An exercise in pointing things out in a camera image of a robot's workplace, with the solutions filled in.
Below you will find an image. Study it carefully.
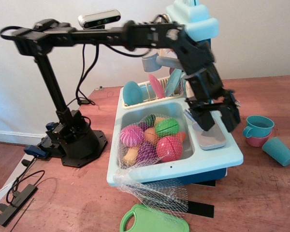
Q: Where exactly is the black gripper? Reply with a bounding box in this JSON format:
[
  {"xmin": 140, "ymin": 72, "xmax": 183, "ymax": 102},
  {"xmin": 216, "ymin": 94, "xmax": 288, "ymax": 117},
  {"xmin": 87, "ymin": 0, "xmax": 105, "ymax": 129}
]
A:
[{"xmin": 187, "ymin": 64, "xmax": 241, "ymax": 132}]

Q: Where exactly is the grey toy faucet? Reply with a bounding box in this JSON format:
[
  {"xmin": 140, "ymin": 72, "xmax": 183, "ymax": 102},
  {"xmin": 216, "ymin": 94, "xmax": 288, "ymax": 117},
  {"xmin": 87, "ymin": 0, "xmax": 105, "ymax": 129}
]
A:
[{"xmin": 142, "ymin": 53, "xmax": 226, "ymax": 150}]

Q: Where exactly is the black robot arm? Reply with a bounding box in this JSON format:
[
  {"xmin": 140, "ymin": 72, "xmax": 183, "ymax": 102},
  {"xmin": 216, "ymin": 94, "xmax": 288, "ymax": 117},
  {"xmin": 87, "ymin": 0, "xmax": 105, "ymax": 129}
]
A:
[{"xmin": 0, "ymin": 19, "xmax": 241, "ymax": 168}]

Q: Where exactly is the teal toy mug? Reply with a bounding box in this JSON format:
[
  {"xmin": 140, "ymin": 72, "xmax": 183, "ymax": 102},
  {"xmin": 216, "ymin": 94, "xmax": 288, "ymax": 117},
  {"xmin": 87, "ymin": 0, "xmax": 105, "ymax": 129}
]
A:
[{"xmin": 242, "ymin": 115, "xmax": 275, "ymax": 138}]

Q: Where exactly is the pink toy cup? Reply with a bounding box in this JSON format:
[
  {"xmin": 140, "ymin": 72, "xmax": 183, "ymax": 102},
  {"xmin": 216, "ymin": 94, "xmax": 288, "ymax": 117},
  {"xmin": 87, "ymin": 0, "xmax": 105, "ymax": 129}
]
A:
[{"xmin": 246, "ymin": 133, "xmax": 272, "ymax": 147}]

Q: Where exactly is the green toy fruit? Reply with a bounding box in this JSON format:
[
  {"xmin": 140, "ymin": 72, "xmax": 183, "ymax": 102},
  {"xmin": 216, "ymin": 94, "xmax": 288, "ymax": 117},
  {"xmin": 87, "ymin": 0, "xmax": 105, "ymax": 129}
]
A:
[{"xmin": 155, "ymin": 118, "xmax": 180, "ymax": 137}]

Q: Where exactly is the pink red toy fruit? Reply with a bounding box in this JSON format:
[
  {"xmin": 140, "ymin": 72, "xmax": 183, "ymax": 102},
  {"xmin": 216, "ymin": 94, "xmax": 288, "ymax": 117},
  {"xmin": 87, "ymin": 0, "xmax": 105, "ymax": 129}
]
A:
[{"xmin": 156, "ymin": 136, "xmax": 183, "ymax": 162}]

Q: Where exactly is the light blue toy plate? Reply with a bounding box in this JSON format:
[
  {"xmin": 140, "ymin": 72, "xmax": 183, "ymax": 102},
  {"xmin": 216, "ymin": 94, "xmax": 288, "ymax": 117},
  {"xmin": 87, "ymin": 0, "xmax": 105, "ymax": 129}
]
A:
[{"xmin": 164, "ymin": 69, "xmax": 182, "ymax": 97}]

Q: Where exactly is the light blue toy sink unit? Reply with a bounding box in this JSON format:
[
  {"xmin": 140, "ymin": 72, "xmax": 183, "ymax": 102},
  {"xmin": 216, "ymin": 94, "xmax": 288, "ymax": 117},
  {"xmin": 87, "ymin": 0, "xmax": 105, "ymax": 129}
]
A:
[{"xmin": 106, "ymin": 0, "xmax": 245, "ymax": 187}]

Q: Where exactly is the teal toy tumbler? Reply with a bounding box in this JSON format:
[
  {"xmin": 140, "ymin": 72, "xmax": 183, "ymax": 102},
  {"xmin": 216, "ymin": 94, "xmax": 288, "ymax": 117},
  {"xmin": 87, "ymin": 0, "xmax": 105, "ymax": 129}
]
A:
[{"xmin": 262, "ymin": 137, "xmax": 290, "ymax": 166}]

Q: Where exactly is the white mesh net bag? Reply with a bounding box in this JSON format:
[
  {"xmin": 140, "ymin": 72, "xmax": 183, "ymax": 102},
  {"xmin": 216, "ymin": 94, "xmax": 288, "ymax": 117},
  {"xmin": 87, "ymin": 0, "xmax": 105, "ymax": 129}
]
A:
[{"xmin": 113, "ymin": 114, "xmax": 188, "ymax": 218}]

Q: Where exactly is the cream dish rack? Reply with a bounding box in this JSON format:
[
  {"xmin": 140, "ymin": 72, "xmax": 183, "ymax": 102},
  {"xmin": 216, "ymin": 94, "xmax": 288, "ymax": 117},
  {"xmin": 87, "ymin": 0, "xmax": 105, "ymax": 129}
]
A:
[{"xmin": 119, "ymin": 80, "xmax": 185, "ymax": 110}]

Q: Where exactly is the pink toy plate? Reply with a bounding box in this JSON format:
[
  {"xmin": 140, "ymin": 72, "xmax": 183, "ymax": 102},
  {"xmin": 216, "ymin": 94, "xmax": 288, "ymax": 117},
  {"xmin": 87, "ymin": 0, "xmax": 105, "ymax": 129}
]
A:
[{"xmin": 148, "ymin": 74, "xmax": 165, "ymax": 99}]

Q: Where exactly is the magenta toy onion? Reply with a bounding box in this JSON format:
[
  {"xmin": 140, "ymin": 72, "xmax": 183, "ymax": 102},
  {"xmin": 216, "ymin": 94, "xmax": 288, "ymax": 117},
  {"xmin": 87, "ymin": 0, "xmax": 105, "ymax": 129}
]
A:
[{"xmin": 120, "ymin": 125, "xmax": 145, "ymax": 147}]

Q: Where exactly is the teal toy plate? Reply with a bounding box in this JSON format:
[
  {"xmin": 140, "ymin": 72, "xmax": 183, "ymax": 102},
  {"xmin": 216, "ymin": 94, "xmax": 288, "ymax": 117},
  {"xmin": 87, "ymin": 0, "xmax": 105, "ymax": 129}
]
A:
[{"xmin": 123, "ymin": 81, "xmax": 144, "ymax": 106}]

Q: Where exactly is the black velcro strip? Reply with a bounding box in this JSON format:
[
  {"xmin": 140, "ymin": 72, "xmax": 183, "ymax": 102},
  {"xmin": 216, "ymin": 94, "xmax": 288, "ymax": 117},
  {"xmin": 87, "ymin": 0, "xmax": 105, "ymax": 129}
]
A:
[{"xmin": 188, "ymin": 201, "xmax": 215, "ymax": 218}]

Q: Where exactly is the green toy cutting board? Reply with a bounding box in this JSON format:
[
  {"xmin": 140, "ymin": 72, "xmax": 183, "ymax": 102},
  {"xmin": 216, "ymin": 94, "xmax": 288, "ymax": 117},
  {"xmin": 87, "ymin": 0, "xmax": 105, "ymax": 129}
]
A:
[{"xmin": 119, "ymin": 204, "xmax": 190, "ymax": 232}]

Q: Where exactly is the black usb hub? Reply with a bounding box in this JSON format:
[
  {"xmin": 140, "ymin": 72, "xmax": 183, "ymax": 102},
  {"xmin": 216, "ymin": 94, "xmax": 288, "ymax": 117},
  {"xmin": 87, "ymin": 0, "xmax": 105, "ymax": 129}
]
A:
[{"xmin": 0, "ymin": 184, "xmax": 38, "ymax": 227}]

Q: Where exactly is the black hanging cable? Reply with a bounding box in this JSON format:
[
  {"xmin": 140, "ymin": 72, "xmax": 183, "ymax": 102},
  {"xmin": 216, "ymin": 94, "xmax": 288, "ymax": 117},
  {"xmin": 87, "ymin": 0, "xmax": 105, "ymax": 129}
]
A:
[{"xmin": 75, "ymin": 43, "xmax": 100, "ymax": 106}]

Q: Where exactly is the silver depth camera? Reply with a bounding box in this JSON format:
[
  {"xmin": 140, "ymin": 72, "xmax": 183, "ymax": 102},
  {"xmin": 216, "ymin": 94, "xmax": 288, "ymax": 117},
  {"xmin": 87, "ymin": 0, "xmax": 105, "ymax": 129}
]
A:
[{"xmin": 78, "ymin": 9, "xmax": 121, "ymax": 29}]

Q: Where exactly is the blue cable connector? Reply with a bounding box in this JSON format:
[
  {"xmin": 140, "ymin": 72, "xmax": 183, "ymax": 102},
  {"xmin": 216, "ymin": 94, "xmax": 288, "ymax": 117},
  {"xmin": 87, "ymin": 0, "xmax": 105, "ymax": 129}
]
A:
[{"xmin": 23, "ymin": 145, "xmax": 48, "ymax": 159}]

